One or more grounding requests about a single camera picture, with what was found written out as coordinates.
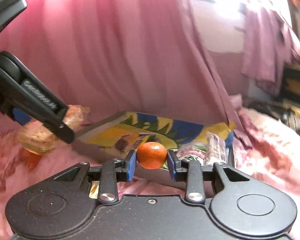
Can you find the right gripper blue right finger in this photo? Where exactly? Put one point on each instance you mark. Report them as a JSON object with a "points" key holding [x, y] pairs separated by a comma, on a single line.
{"points": [[190, 172]]}

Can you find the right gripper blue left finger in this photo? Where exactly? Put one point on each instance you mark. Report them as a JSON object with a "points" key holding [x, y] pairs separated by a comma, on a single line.
{"points": [[112, 172]]}

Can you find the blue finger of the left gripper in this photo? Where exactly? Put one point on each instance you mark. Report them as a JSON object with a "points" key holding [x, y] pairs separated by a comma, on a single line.
{"points": [[57, 119]]}

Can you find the white green seaweed snack pouch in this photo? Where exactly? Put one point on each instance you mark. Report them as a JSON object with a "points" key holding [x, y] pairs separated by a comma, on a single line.
{"points": [[193, 151]]}

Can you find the dark dried meat snack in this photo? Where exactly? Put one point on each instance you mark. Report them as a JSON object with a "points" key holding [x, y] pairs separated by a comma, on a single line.
{"points": [[123, 144]]}

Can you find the clear cracker pack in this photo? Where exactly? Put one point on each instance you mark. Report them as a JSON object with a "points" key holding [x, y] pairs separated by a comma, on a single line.
{"points": [[36, 138]]}

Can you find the small orange tangerine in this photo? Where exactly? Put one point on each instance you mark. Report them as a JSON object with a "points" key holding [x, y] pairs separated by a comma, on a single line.
{"points": [[151, 155]]}

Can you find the clear nut bar pack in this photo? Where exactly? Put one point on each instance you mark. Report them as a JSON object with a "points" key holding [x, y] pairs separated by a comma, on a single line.
{"points": [[217, 152]]}

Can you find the gold foil wrapper snack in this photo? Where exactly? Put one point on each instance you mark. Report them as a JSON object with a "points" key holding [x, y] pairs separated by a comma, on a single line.
{"points": [[94, 190]]}

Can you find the yellow snack bar pack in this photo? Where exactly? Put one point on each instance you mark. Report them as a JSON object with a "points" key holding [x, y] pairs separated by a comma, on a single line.
{"points": [[141, 139]]}

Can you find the colourful cardboard tray box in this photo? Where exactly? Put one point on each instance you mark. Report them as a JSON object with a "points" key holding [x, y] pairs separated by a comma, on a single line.
{"points": [[97, 140]]}

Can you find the pink floral bedsheet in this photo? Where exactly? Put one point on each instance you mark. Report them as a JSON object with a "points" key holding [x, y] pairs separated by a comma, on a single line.
{"points": [[274, 159]]}

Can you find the large pink curtain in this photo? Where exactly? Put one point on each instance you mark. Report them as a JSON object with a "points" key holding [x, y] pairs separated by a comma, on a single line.
{"points": [[121, 55]]}

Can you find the black wooden desk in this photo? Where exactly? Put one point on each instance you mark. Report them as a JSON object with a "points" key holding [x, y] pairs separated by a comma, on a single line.
{"points": [[290, 87]]}

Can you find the small purple curtain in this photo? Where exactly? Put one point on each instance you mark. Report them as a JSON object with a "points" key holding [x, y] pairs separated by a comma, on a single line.
{"points": [[269, 44]]}

